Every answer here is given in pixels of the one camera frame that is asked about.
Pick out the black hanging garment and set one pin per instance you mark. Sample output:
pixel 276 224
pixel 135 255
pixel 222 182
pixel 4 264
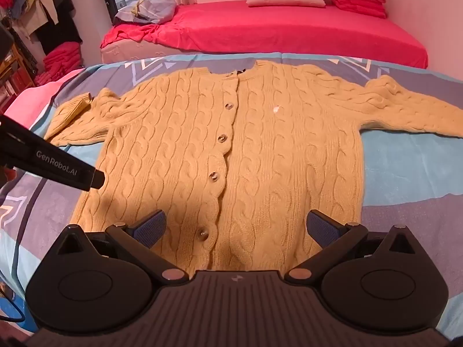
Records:
pixel 61 18

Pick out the cream hanging garment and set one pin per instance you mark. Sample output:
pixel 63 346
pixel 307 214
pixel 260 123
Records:
pixel 41 3

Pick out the red bed sheet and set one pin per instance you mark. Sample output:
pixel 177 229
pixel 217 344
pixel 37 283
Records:
pixel 289 29

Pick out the beige embossed mattress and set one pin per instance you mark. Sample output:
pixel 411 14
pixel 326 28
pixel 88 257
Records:
pixel 123 53

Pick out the pink bed sheet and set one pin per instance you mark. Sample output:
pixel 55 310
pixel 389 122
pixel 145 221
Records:
pixel 32 97

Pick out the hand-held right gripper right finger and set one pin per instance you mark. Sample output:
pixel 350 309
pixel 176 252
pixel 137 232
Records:
pixel 321 228

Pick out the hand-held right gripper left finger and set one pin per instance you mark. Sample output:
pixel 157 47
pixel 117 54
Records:
pixel 151 228

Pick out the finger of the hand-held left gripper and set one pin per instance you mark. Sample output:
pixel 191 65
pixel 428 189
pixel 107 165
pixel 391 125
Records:
pixel 97 179

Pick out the blue grey patterned blanket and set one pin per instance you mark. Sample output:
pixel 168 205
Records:
pixel 405 173

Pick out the grey-blue crumpled cloth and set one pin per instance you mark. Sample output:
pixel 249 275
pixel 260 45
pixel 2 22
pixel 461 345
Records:
pixel 148 11

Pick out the pile of red clothes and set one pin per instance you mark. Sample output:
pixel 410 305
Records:
pixel 59 61

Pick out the wooden bookshelf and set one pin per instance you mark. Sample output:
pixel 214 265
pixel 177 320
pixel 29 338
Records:
pixel 14 79

